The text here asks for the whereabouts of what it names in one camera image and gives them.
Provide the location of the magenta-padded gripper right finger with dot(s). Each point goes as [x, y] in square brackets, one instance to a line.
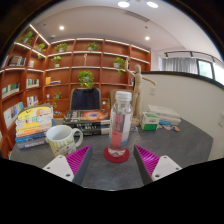
[164, 166]

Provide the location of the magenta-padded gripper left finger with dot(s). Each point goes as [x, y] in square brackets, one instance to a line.
[59, 166]

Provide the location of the clear water bottle red label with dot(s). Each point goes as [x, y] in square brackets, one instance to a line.
[120, 126]

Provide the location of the yellow striped white mug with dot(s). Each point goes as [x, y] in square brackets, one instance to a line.
[61, 140]

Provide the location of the colourful stack of books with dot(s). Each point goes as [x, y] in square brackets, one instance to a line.
[33, 128]

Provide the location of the small green white box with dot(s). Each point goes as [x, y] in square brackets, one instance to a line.
[149, 121]

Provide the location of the flat round red coaster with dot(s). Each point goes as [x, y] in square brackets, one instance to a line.
[116, 159]

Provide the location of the white stack of books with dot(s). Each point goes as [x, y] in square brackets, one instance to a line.
[165, 113]

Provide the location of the dark books with nebula cover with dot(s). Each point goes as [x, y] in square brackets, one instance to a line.
[86, 118]

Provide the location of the dark blue office chair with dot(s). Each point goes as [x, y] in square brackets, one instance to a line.
[86, 99]

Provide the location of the wooden artist mannequin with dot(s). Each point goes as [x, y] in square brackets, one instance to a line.
[137, 90]

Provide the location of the orange wooden shelf unit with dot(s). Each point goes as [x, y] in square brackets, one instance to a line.
[66, 73]

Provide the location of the grey curtain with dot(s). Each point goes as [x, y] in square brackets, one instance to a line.
[180, 65]

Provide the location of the window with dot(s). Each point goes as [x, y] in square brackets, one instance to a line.
[208, 70]

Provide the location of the round recessed ceiling light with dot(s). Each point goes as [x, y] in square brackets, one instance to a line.
[61, 27]
[147, 38]

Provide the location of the ceiling air vent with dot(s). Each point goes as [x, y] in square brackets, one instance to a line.
[136, 16]

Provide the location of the branched ceiling lamp round bulbs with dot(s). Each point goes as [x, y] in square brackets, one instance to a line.
[123, 4]

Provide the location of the white wall socket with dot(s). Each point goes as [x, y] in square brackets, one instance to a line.
[221, 119]

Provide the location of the white wall switch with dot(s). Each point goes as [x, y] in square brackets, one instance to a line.
[152, 91]

